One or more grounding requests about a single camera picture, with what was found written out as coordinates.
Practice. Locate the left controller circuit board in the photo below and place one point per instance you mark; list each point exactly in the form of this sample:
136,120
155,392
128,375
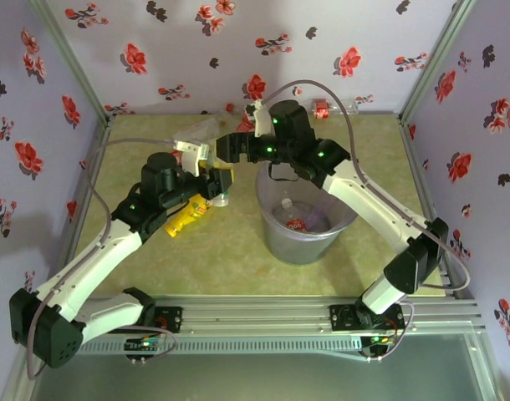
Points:
144,344

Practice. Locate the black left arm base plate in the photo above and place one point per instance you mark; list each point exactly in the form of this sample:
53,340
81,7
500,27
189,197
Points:
171,319

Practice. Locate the aluminium front mounting rail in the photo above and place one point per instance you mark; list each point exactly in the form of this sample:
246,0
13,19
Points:
255,315

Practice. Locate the aluminium frame post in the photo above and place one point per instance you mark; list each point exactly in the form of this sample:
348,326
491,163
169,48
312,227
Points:
75,62
435,58

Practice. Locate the aluminium left frame post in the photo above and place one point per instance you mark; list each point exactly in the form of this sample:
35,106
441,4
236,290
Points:
75,62

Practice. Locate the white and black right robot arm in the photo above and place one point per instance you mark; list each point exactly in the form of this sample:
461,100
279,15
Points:
363,201

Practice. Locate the large white labelled plastic bottle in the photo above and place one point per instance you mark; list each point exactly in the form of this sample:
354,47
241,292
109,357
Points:
196,129

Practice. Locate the controller circuit board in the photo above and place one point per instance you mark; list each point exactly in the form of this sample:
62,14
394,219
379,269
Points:
380,340
144,344

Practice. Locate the aluminium left side rail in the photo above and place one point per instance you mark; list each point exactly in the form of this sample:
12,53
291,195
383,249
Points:
88,188

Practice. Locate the aluminium right side rail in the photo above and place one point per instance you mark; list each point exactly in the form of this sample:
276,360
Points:
422,175

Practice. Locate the grey translucent plastic bin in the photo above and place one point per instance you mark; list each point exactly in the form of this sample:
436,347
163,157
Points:
297,250

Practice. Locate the yellow plastic bottle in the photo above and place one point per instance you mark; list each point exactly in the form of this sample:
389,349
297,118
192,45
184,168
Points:
184,219

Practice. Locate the aluminium right frame post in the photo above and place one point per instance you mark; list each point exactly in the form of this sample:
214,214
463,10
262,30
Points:
435,58

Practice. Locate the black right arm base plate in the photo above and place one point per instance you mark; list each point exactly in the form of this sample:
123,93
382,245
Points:
343,318

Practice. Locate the clear white capped bottle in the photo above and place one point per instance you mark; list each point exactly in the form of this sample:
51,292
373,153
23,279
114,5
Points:
299,225

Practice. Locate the right controller circuit board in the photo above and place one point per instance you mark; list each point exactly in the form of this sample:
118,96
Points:
380,340

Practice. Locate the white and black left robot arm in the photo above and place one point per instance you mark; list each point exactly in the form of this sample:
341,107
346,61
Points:
92,255

